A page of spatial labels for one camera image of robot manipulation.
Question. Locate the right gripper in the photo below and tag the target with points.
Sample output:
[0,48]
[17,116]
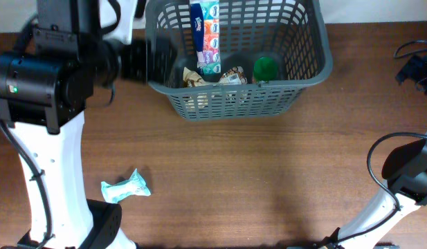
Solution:
[414,69]

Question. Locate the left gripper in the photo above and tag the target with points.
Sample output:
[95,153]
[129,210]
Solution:
[144,71]

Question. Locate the Kleenex tissue multipack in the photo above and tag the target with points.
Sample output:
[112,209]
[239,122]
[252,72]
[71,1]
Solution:
[204,18]

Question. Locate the brown snack bag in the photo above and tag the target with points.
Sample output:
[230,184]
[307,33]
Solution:
[234,76]

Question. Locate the green lid jar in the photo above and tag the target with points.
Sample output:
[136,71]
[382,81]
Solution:
[265,69]

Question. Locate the teal tissue packet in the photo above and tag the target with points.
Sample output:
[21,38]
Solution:
[134,185]

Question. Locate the grey plastic basket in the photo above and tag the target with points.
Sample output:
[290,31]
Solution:
[293,33]

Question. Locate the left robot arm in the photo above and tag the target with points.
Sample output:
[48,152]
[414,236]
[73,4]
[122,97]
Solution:
[63,52]

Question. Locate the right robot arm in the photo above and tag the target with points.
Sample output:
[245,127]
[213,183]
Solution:
[402,190]

